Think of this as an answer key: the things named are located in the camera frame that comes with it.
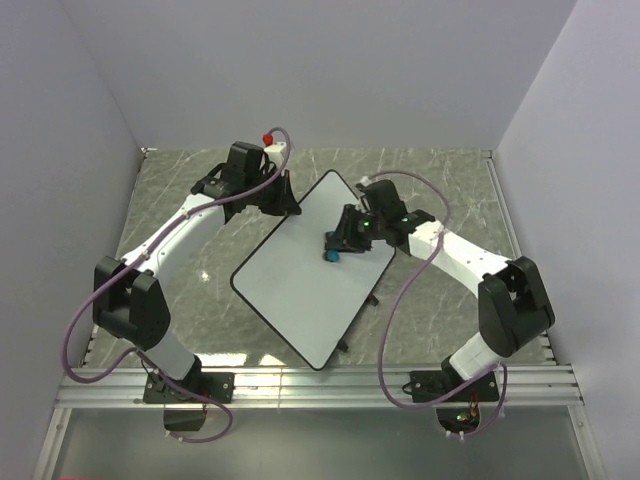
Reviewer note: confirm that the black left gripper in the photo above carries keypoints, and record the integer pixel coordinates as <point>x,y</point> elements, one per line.
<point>287,200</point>

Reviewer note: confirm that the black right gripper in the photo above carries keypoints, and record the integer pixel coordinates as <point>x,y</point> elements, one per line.
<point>343,238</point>

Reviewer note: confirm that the blue bone-shaped whiteboard eraser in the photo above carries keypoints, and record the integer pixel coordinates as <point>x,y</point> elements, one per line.
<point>331,256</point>

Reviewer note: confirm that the white whiteboard black frame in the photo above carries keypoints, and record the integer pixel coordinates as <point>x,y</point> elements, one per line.
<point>310,302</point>

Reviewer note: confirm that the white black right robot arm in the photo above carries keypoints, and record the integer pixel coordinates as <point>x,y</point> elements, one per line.
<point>512,302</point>

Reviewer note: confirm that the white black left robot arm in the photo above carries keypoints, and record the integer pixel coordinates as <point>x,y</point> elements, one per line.
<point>130,303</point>

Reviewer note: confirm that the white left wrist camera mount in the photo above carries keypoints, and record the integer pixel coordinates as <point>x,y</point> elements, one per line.
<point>278,152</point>

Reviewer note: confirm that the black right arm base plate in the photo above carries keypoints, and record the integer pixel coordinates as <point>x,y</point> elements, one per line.
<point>426,385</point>

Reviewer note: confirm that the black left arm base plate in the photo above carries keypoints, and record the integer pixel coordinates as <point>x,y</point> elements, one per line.
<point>218,386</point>

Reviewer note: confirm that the aluminium right side rail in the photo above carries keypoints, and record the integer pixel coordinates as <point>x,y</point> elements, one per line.
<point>539,351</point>

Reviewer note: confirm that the aluminium rail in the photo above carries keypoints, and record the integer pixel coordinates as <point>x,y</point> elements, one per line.
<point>539,351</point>
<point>301,388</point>

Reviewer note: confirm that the aluminium front rail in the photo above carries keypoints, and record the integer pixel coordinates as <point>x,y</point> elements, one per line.
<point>301,388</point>

